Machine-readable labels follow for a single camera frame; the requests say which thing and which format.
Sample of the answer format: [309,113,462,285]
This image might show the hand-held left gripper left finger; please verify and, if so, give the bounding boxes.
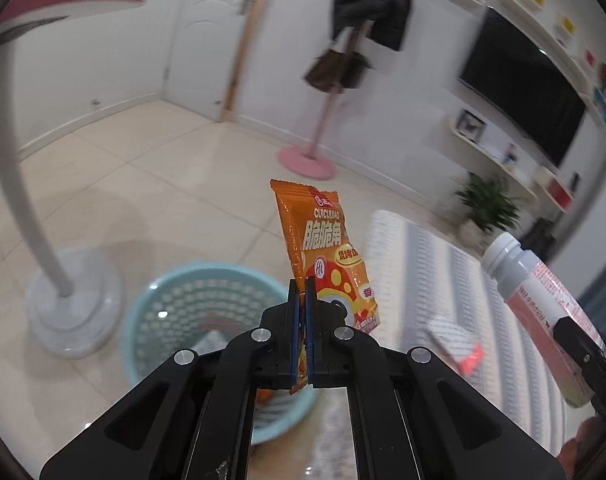
[39,277,304,480]

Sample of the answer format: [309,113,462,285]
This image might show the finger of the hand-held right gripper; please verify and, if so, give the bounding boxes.
[552,315,606,402]

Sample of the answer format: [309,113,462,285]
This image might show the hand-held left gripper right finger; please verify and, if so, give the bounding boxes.
[304,277,567,480]

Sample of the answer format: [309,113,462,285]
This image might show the pink white plastic bottle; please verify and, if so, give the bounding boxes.
[482,232,606,409]

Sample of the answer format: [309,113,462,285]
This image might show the orange snack packet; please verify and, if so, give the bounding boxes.
[269,178,383,396]

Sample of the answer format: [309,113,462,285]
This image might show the light blue plastic basket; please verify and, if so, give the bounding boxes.
[122,261,319,446]

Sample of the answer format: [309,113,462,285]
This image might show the person's right hand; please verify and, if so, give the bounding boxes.
[557,412,606,480]

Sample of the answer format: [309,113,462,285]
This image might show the white and red small packet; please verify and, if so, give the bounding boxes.
[426,314,485,376]

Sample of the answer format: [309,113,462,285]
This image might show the striped woven tablecloth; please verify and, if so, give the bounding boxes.
[362,209,580,457]

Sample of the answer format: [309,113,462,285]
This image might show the red white box shelf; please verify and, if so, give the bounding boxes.
[542,167,582,211]

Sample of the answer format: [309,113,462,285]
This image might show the potted green plant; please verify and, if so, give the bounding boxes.
[455,172,524,249]

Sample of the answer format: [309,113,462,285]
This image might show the pink coat rack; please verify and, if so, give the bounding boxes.
[276,24,372,181]

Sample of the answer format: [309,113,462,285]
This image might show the white floor stand pink top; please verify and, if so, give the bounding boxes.
[0,0,149,359]

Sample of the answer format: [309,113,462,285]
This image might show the framed butterfly picture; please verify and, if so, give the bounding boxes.
[456,108,486,141]

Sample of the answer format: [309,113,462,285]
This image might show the brown handbag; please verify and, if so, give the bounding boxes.
[304,48,374,91]

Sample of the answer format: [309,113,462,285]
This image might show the white door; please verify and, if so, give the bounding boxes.
[162,0,264,124]

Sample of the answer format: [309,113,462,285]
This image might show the black padded jacket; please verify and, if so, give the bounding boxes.
[330,0,414,53]

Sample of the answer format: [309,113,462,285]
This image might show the curved white wall shelf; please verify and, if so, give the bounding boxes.
[442,114,539,199]

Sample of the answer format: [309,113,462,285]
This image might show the black wall television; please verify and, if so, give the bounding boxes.
[457,5,588,169]

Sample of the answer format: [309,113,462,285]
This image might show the long white wall shelf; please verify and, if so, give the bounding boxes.
[492,0,600,106]

